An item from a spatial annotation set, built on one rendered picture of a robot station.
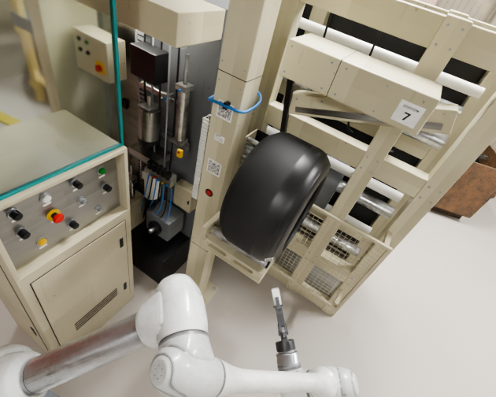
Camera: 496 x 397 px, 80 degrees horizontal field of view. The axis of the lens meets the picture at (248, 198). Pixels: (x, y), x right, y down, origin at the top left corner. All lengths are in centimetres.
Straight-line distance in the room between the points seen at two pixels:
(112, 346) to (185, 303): 24
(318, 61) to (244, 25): 34
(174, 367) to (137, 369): 139
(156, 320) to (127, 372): 131
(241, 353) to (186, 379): 146
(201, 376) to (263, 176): 68
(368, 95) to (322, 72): 20
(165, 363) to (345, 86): 111
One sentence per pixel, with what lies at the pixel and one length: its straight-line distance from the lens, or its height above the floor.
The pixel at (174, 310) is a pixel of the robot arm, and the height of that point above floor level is 130.
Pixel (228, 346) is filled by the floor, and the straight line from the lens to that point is 224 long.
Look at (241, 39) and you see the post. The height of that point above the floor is 178.
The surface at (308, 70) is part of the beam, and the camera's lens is 133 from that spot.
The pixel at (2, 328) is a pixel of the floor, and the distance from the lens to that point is 243.
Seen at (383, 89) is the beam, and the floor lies 175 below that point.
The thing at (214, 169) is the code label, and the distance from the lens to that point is 140.
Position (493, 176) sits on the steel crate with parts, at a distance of 421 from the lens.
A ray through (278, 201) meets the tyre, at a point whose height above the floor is 136.
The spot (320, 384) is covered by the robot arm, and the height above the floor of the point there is 108.
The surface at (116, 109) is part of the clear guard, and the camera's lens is 130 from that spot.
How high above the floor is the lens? 206
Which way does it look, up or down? 41 degrees down
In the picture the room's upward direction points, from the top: 18 degrees clockwise
